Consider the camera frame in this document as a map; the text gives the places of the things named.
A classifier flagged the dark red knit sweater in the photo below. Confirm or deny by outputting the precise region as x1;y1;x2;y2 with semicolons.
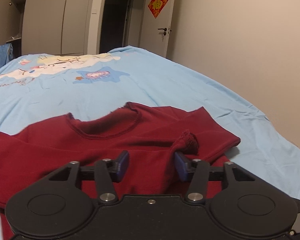
0;102;240;239

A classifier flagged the white bedroom door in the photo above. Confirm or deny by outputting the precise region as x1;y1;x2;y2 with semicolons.
139;0;174;57

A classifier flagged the blue clothes pile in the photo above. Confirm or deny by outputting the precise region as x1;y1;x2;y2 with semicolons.
0;43;13;68

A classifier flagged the light blue cartoon bedspread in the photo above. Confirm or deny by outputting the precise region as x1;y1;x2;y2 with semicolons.
0;45;300;240

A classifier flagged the beige built-in wardrobe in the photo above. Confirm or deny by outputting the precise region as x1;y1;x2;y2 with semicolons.
0;0;93;56

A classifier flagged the red fu character decoration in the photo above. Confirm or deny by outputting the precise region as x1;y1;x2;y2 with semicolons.
147;0;169;18

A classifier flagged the black door handle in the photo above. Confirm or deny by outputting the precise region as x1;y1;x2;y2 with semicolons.
158;28;172;36

